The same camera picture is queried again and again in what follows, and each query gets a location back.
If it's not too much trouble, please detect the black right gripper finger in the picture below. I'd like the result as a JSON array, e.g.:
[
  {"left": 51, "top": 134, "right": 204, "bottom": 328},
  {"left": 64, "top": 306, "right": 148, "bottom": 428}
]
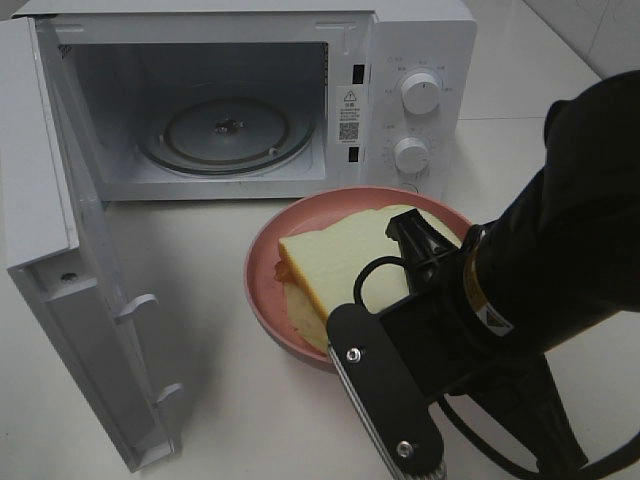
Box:
[{"left": 474, "top": 357, "right": 588, "bottom": 479}]

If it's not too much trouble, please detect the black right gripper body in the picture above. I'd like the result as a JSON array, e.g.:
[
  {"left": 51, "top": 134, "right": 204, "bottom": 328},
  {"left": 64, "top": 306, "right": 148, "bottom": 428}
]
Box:
[{"left": 381, "top": 209, "right": 555, "bottom": 400}]

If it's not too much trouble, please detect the white bread sandwich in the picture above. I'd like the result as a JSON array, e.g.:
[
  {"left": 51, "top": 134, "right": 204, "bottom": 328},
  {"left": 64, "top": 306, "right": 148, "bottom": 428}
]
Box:
[{"left": 274, "top": 204, "right": 464, "bottom": 351}]

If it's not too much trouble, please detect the round door release button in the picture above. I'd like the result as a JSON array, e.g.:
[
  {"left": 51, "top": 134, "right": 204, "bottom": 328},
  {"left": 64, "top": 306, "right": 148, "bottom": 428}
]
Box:
[{"left": 399, "top": 183, "right": 419, "bottom": 193}]

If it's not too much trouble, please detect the pink round plate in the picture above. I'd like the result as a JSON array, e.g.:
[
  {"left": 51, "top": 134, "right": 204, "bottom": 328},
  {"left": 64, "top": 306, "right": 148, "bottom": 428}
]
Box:
[{"left": 244, "top": 186, "right": 471, "bottom": 373}]

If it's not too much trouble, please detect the white microwave door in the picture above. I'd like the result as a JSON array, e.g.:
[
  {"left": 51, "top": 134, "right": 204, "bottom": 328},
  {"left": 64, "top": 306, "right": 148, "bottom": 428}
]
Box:
[{"left": 1, "top": 17, "right": 180, "bottom": 471}]

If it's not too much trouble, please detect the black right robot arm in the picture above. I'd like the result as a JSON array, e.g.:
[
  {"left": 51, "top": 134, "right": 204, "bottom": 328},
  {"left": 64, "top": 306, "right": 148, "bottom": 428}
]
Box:
[{"left": 381, "top": 71, "right": 639, "bottom": 479}]

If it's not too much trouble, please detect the lower white timer knob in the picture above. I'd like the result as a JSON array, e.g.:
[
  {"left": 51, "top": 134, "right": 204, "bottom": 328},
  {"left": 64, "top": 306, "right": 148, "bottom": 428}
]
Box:
[{"left": 392, "top": 137, "right": 431, "bottom": 174}]

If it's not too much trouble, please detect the upper white power knob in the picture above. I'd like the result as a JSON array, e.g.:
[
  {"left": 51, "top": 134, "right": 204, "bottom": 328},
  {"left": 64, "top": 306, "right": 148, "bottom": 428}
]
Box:
[{"left": 400, "top": 69, "right": 443, "bottom": 115}]

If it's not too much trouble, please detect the white warning label sticker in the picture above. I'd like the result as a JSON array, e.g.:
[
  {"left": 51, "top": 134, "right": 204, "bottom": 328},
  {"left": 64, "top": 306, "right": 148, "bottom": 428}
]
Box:
[{"left": 335, "top": 84, "right": 364, "bottom": 145}]

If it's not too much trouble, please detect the white microwave oven body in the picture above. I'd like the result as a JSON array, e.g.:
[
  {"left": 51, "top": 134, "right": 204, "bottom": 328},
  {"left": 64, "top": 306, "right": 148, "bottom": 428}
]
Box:
[{"left": 17, "top": 1, "right": 477, "bottom": 201}]

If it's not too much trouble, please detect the black camera cable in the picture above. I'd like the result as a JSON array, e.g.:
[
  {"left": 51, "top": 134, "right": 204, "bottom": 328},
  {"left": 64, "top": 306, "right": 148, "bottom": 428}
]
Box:
[{"left": 352, "top": 255, "right": 640, "bottom": 480}]

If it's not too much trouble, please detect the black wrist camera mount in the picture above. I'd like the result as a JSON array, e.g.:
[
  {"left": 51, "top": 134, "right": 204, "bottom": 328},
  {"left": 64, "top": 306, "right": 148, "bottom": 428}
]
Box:
[{"left": 327, "top": 304, "right": 447, "bottom": 479}]

